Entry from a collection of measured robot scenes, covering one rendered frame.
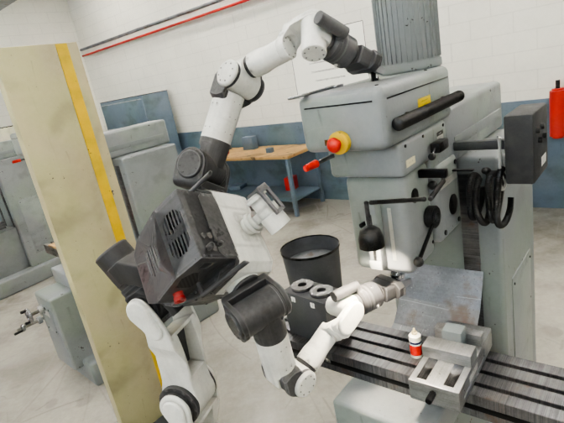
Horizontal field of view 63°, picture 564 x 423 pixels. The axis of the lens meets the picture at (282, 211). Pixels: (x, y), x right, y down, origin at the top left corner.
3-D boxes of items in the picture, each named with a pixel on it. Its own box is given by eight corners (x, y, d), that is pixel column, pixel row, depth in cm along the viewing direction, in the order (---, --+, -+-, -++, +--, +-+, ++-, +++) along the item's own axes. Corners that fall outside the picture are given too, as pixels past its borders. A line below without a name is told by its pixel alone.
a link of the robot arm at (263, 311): (257, 358, 114) (243, 317, 107) (239, 340, 121) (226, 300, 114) (294, 333, 119) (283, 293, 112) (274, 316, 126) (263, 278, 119)
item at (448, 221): (443, 244, 148) (437, 167, 141) (376, 237, 164) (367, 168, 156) (463, 223, 162) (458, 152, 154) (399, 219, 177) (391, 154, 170)
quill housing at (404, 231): (415, 278, 137) (404, 174, 127) (354, 268, 150) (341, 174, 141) (438, 252, 150) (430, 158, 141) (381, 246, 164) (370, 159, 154)
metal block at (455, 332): (462, 350, 143) (460, 334, 141) (442, 346, 147) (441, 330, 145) (467, 342, 147) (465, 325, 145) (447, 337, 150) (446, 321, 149)
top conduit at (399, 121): (404, 131, 112) (403, 117, 111) (389, 132, 115) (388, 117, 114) (465, 100, 144) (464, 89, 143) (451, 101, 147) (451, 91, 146)
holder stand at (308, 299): (331, 347, 170) (323, 300, 164) (289, 331, 186) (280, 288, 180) (351, 331, 178) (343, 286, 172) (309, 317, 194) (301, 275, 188)
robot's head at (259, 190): (259, 227, 121) (274, 216, 116) (238, 203, 121) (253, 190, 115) (273, 216, 125) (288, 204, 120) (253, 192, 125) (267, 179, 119)
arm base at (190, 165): (171, 196, 126) (206, 187, 122) (167, 153, 129) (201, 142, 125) (201, 205, 140) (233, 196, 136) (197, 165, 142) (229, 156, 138)
